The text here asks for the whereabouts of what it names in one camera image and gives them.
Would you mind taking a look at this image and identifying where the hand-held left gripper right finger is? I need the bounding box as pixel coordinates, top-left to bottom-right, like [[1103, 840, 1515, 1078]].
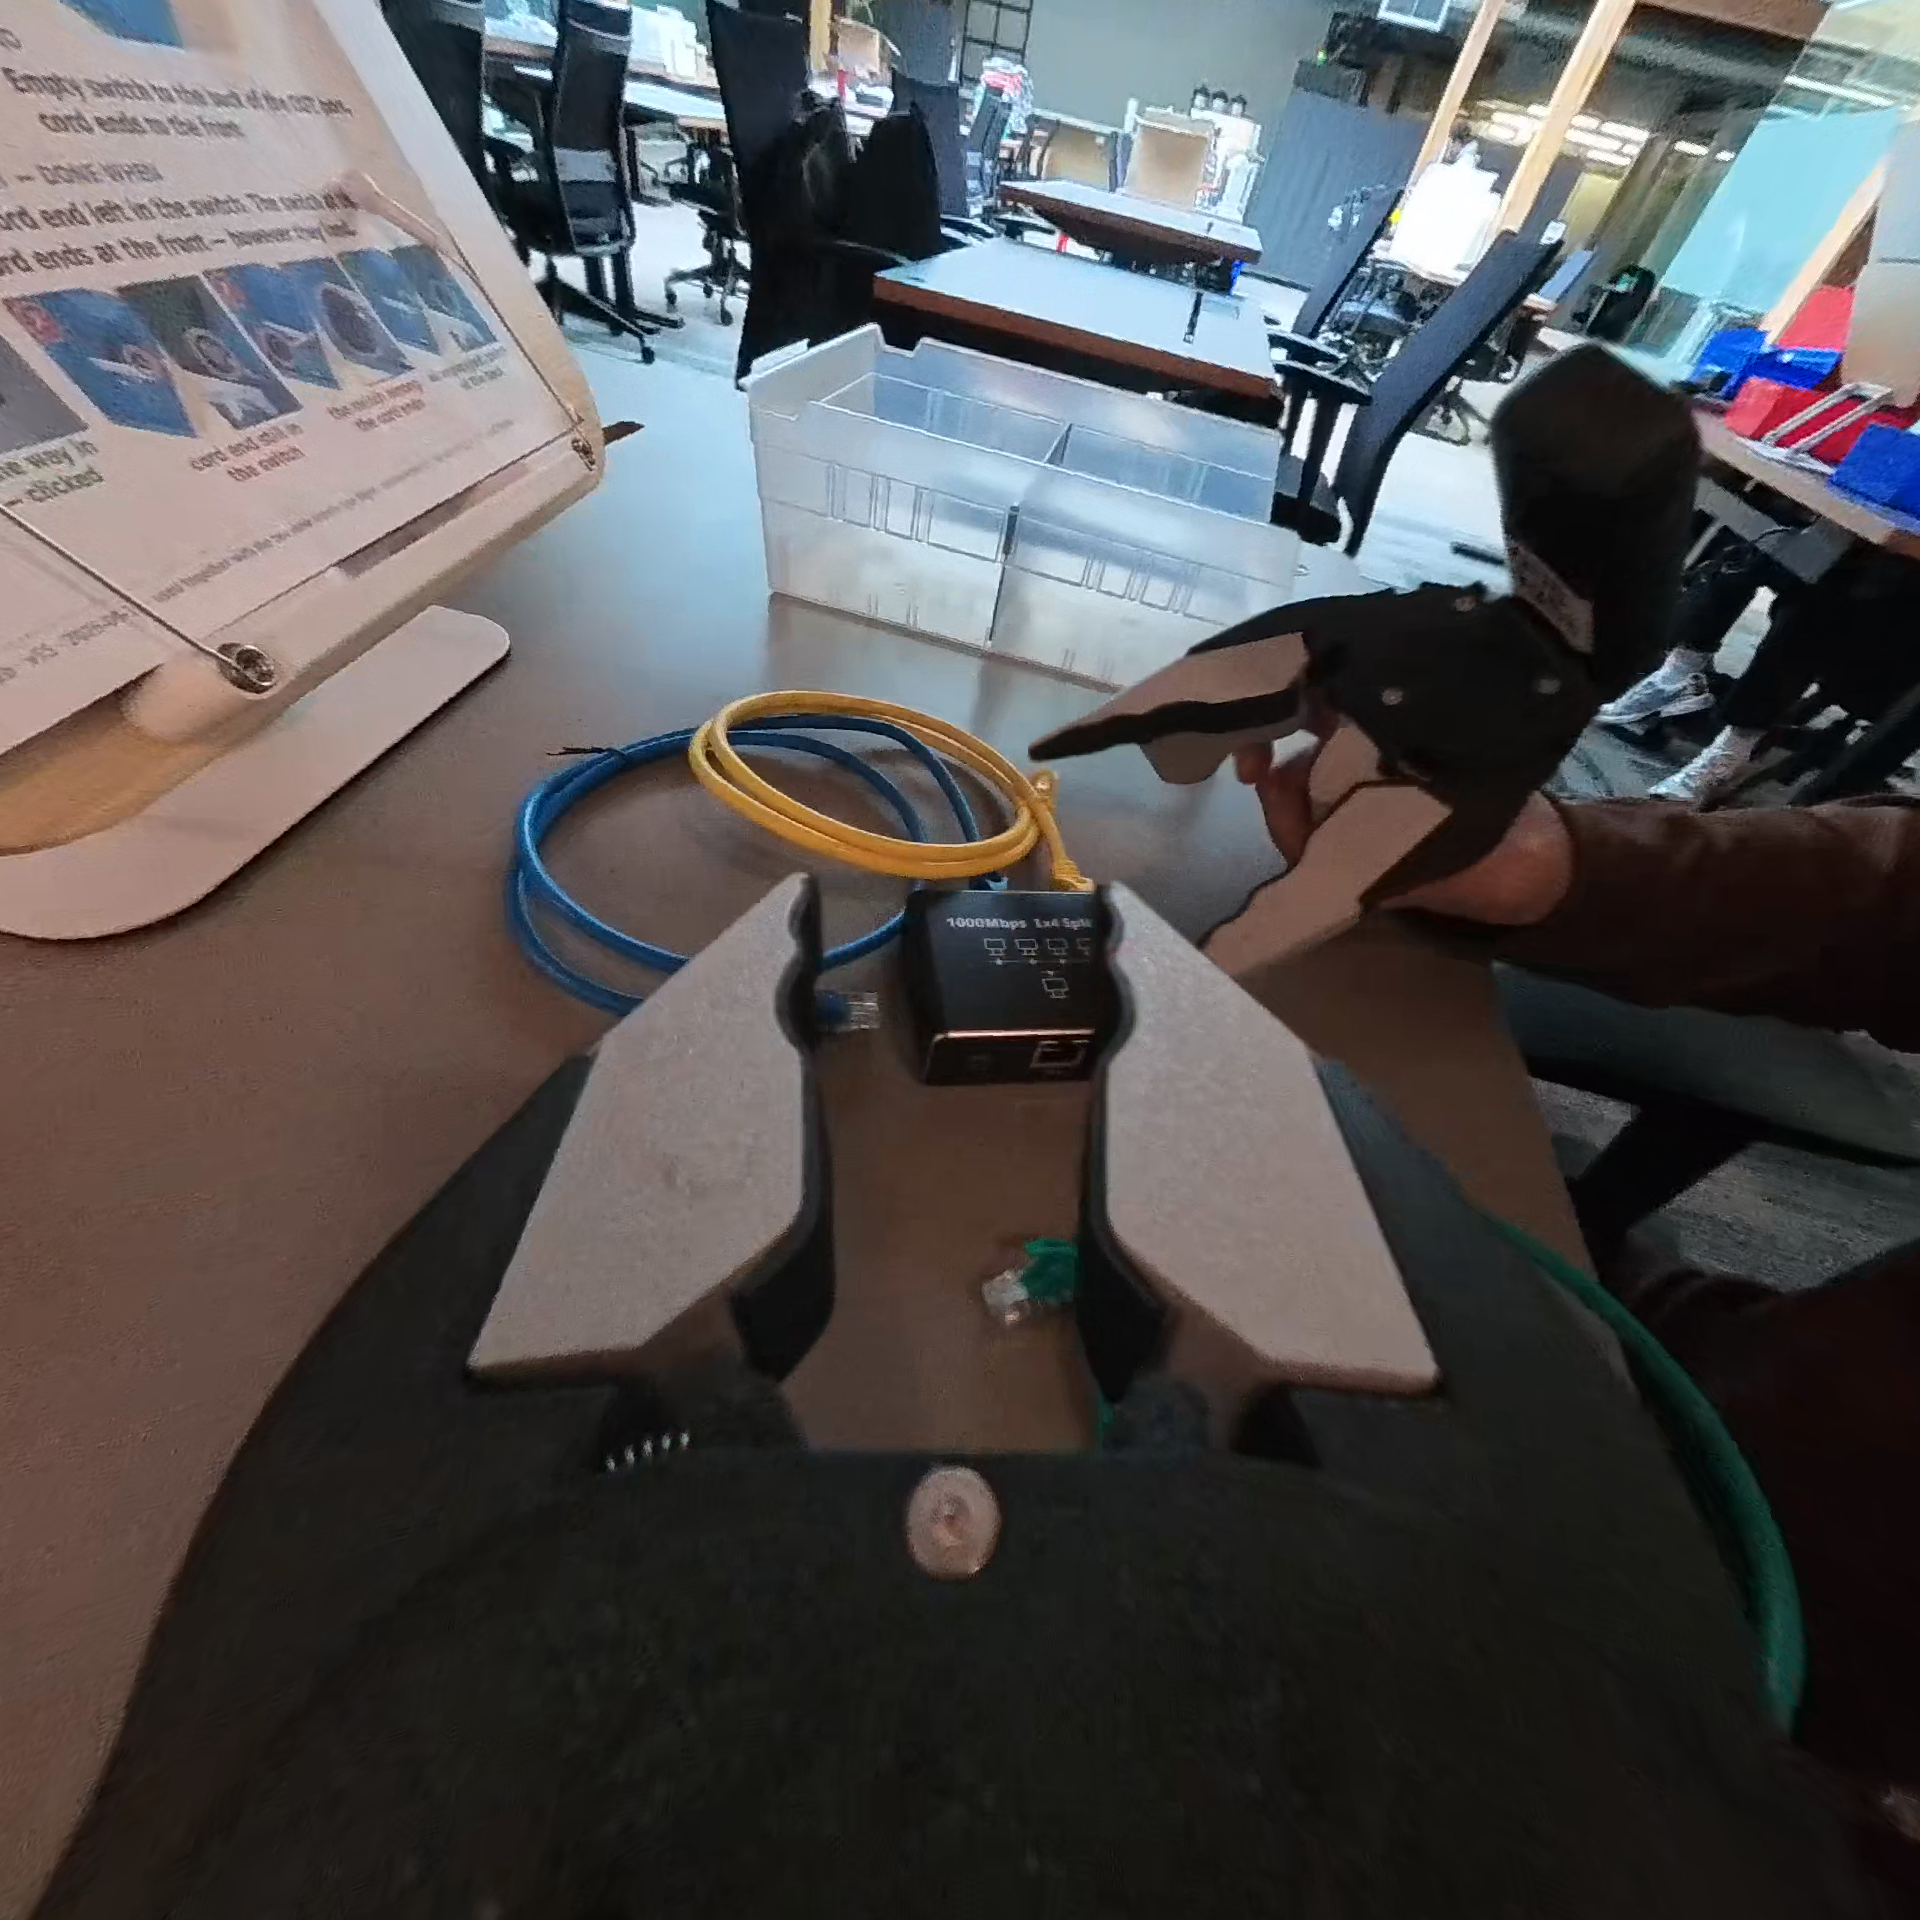
[[1074, 882, 1445, 1409]]

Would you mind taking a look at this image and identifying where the black office chair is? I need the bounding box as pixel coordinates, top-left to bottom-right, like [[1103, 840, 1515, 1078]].
[[703, 0, 977, 389], [382, 0, 497, 202], [1270, 230, 1569, 553], [487, 0, 684, 365]]

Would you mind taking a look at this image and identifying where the wooden pillar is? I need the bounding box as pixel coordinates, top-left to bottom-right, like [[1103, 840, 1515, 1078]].
[[1477, 0, 1641, 242]]

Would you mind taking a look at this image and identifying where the blue plastic bin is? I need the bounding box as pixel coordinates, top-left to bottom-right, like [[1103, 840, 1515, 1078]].
[[1833, 421, 1920, 521], [1695, 320, 1842, 401]]

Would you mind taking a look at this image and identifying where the yellow ethernet cable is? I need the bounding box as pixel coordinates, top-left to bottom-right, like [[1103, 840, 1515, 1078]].
[[691, 690, 1098, 890]]

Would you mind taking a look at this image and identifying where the dark table with wooden edge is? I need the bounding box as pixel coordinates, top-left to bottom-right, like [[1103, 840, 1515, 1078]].
[[874, 238, 1295, 410], [995, 176, 1266, 274]]

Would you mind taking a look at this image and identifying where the blue ethernet cable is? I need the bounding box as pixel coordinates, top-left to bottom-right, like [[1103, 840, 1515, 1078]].
[[509, 728, 993, 1041]]

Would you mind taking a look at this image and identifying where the person's right hand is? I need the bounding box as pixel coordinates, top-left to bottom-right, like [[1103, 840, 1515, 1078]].
[[1249, 747, 1577, 929]]

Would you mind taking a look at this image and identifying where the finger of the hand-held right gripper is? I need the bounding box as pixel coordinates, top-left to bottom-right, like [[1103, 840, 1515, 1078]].
[[1027, 626, 1334, 786], [1199, 718, 1454, 980]]

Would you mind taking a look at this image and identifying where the person's right forearm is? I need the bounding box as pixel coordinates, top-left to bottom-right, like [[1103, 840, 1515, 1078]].
[[1477, 792, 1920, 1056]]

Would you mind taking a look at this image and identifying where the black ethernet splitter box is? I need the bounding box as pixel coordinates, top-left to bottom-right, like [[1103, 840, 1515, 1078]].
[[897, 888, 1119, 1089]]

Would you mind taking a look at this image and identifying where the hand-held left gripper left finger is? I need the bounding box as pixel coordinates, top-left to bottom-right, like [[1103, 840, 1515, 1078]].
[[468, 874, 836, 1385]]

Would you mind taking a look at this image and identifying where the clear plastic organizer bin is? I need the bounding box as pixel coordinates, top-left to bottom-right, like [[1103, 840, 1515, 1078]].
[[746, 322, 1305, 692]]

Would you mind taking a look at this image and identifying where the green ethernet cable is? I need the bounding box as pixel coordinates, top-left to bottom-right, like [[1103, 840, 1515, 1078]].
[[979, 1219, 1806, 1734]]

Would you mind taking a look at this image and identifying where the cardboard box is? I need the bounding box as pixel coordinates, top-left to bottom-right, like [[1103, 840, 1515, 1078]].
[[1124, 116, 1220, 205]]

